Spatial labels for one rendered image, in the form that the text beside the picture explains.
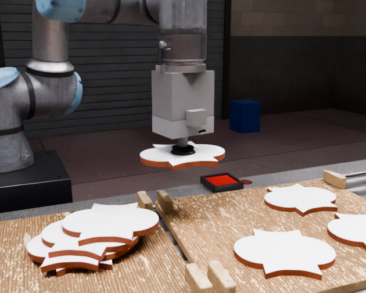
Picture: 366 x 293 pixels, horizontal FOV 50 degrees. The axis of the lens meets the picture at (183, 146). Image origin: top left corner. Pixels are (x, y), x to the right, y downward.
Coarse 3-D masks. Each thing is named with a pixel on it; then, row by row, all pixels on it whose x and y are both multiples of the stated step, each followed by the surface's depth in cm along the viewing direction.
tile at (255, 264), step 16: (240, 240) 62; (256, 240) 62; (272, 240) 62; (288, 240) 62; (304, 240) 62; (320, 240) 62; (240, 256) 57; (256, 256) 57; (272, 256) 57; (288, 256) 57; (304, 256) 57; (320, 256) 57; (272, 272) 54; (288, 272) 54; (304, 272) 54; (320, 272) 53
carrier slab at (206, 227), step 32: (224, 192) 83; (256, 192) 83; (352, 192) 83; (192, 224) 69; (224, 224) 69; (256, 224) 69; (288, 224) 69; (320, 224) 69; (192, 256) 59; (224, 256) 59; (352, 256) 59; (256, 288) 52; (288, 288) 52; (320, 288) 52; (352, 288) 53
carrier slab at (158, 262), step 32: (0, 224) 69; (32, 224) 69; (0, 256) 59; (128, 256) 59; (160, 256) 59; (0, 288) 52; (32, 288) 52; (64, 288) 52; (96, 288) 52; (128, 288) 52; (160, 288) 52
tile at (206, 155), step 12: (192, 144) 73; (204, 144) 73; (144, 156) 65; (156, 156) 65; (168, 156) 65; (180, 156) 65; (192, 156) 65; (204, 156) 65; (216, 156) 66; (180, 168) 62
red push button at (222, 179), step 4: (216, 176) 95; (220, 176) 95; (224, 176) 95; (228, 176) 95; (212, 180) 92; (216, 180) 92; (220, 180) 92; (224, 180) 92; (228, 180) 92; (232, 180) 92; (216, 184) 90; (220, 184) 90
